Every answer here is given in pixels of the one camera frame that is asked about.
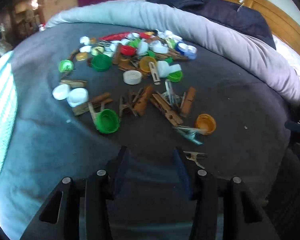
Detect silver metal clip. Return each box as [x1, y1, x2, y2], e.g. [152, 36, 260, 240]
[184, 151, 208, 169]

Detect orange bottle cap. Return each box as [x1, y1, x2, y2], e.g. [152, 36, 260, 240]
[195, 114, 216, 135]

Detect teal metal clip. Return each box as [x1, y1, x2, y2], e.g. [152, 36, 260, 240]
[173, 126, 207, 145]

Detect green bottle cap front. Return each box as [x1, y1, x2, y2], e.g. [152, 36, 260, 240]
[94, 109, 120, 134]

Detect grey rolled quilt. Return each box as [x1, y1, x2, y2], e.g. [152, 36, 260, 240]
[46, 0, 300, 106]

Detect white ribbed bottle cap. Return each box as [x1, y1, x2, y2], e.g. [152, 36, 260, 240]
[66, 88, 89, 108]

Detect white bottle cap left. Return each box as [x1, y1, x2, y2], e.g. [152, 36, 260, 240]
[52, 84, 70, 101]

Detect white bottle cap middle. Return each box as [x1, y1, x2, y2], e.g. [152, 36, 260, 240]
[123, 70, 142, 85]

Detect small green bottle cap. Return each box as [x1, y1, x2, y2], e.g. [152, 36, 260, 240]
[167, 70, 183, 82]

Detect wooden headboard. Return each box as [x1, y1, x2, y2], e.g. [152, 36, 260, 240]
[225, 0, 300, 55]

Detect dark green bottle cap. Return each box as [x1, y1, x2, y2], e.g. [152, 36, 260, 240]
[90, 54, 112, 72]

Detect yellow bottle cap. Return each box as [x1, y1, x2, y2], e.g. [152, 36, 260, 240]
[139, 56, 157, 73]

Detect light green bottle cap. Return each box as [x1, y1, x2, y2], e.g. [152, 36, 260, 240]
[58, 60, 74, 73]

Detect red bottle cap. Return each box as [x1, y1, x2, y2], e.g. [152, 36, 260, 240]
[120, 45, 136, 56]

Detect blue bottle cap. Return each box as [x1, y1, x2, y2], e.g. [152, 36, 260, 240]
[175, 42, 197, 60]

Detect turquoise plastic basket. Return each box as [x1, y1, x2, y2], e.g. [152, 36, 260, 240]
[0, 51, 18, 188]

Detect red plastic chili toy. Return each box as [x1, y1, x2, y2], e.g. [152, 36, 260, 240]
[99, 31, 130, 41]

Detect navy blue blanket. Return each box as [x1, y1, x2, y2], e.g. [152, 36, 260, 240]
[147, 0, 276, 49]

